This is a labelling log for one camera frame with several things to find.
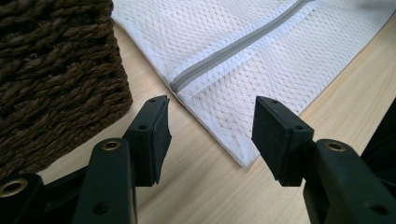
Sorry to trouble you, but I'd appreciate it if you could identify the white mesh laundry bag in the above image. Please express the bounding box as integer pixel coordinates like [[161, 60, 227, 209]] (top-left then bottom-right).
[[111, 0, 396, 168]]

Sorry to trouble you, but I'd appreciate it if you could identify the brown woven basket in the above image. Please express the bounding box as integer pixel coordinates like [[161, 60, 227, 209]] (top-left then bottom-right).
[[0, 0, 134, 180]]

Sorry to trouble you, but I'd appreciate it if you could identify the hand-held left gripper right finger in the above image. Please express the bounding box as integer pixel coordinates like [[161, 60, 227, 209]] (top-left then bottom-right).
[[251, 95, 316, 188]]

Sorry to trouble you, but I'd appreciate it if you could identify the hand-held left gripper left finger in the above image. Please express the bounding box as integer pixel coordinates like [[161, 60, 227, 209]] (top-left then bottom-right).
[[122, 95, 172, 188]]

